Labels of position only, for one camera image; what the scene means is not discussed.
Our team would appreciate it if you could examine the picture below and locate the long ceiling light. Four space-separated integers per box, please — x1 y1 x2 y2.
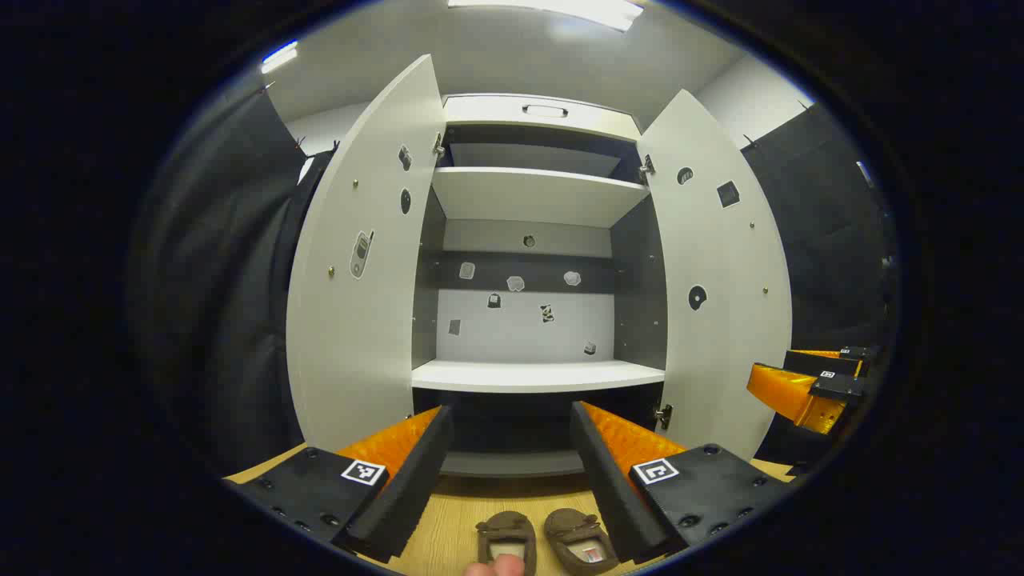
260 42 298 74
448 0 645 33

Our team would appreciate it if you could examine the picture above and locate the white shoe cabinet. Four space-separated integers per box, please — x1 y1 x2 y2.
410 94 669 479

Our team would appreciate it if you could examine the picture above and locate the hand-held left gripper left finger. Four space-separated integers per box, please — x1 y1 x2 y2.
224 404 455 565

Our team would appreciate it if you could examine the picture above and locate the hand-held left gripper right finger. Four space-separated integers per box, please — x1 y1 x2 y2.
570 400 793 565

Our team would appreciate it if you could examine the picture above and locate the white cabinet shelf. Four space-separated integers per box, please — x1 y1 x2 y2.
432 166 649 229
412 360 666 394

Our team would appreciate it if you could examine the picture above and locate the brown fuzzy shoe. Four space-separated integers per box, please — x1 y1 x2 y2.
544 508 621 576
476 510 538 576

